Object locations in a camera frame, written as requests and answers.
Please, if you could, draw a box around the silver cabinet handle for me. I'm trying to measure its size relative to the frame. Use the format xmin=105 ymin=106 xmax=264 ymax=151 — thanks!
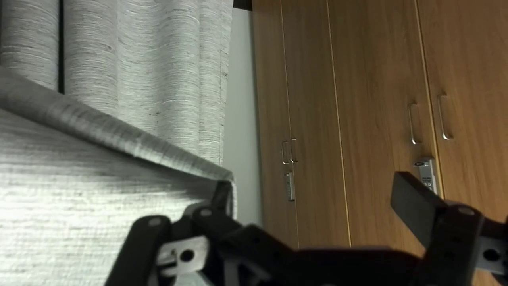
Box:
xmin=282 ymin=137 xmax=301 ymax=167
xmin=436 ymin=92 xmax=456 ymax=143
xmin=407 ymin=100 xmax=423 ymax=148

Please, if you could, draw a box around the silver cabinet lock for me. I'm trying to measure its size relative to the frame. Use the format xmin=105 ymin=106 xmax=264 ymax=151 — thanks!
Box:
xmin=413 ymin=154 xmax=442 ymax=197
xmin=283 ymin=164 xmax=299 ymax=203

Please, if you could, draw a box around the tall wooden cabinet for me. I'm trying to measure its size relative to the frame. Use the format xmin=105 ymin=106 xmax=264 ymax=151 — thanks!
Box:
xmin=251 ymin=0 xmax=508 ymax=286

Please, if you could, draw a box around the grey fabric curtain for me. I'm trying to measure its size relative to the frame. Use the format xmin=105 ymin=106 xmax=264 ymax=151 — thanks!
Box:
xmin=0 ymin=0 xmax=237 ymax=286

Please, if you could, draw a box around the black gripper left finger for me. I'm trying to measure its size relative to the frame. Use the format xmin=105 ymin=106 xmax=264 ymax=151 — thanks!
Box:
xmin=105 ymin=179 xmax=251 ymax=286

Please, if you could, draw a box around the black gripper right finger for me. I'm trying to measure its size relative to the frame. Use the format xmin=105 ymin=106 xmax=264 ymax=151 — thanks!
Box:
xmin=390 ymin=170 xmax=508 ymax=286

